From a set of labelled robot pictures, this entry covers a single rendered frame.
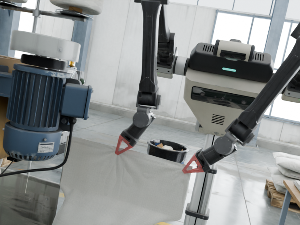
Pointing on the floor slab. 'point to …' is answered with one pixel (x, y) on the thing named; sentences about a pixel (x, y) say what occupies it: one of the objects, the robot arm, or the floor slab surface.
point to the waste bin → (178, 154)
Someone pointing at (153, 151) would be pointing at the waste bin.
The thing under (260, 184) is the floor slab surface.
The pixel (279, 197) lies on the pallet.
